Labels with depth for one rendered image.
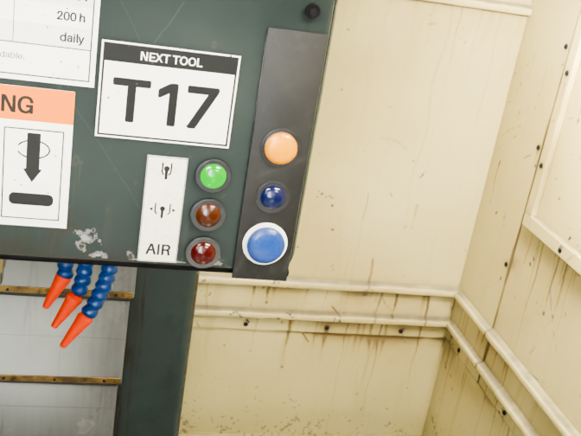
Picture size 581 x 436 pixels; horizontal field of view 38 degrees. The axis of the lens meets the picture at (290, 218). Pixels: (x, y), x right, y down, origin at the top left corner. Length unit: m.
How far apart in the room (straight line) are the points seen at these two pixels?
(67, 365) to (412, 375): 0.93
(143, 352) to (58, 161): 0.89
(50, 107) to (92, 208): 0.08
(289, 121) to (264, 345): 1.34
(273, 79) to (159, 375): 0.97
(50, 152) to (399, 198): 1.29
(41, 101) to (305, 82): 0.19
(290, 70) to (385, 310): 1.38
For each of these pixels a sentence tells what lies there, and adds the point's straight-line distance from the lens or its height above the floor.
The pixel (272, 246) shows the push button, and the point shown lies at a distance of 0.65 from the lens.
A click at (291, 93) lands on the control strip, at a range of 0.62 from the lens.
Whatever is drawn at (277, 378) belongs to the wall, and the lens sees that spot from 1.99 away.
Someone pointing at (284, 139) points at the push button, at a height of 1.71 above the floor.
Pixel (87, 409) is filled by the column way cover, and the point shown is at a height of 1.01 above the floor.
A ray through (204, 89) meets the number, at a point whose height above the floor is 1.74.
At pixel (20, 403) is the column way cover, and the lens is 1.51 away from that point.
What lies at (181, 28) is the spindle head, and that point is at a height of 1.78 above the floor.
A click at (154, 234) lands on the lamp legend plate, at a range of 0.65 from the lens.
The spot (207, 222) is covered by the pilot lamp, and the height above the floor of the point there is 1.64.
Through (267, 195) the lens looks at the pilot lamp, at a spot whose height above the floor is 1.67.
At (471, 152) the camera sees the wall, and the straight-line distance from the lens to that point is 1.86.
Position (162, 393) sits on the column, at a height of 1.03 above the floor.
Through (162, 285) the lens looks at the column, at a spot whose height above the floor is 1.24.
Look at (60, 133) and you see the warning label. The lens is 0.62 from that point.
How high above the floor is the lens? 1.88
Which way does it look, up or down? 21 degrees down
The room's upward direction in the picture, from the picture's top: 10 degrees clockwise
